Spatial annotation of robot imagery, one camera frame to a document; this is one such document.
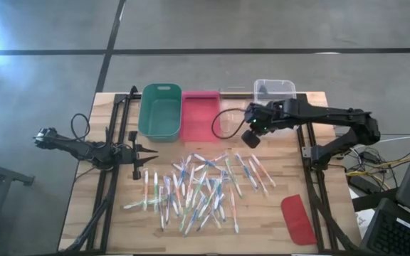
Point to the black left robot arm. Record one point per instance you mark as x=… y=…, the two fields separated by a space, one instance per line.
x=84 y=149

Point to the green white toothbrush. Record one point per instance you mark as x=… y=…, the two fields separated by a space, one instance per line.
x=199 y=187
x=234 y=177
x=185 y=215
x=141 y=204
x=156 y=192

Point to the green plastic bin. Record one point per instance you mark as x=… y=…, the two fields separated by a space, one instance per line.
x=160 y=117

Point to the white paper sheet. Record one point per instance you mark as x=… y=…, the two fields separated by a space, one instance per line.
x=365 y=220

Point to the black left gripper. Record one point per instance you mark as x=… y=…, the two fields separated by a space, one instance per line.
x=125 y=156

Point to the pink plastic bin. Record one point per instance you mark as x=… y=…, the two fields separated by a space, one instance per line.
x=199 y=117

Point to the black power strip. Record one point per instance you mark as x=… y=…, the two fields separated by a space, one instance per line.
x=359 y=184

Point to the black metal stand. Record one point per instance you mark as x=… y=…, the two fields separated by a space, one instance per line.
x=2 y=174

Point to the frosted clear plastic tub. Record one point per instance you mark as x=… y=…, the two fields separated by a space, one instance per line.
x=276 y=90

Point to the black laptop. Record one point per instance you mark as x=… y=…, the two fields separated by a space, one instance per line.
x=397 y=234

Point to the orange white toothbrush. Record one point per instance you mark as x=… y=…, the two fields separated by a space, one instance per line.
x=258 y=177
x=263 y=170
x=190 y=185
x=146 y=188
x=177 y=193
x=233 y=210

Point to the red plastic lid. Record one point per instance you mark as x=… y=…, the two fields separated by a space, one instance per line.
x=297 y=220

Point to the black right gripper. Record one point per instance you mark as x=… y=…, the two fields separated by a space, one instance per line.
x=262 y=117

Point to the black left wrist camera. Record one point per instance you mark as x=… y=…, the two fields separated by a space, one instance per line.
x=132 y=136

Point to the clear plastic bin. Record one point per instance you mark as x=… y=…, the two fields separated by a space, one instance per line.
x=231 y=117

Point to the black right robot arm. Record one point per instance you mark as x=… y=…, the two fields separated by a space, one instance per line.
x=333 y=115

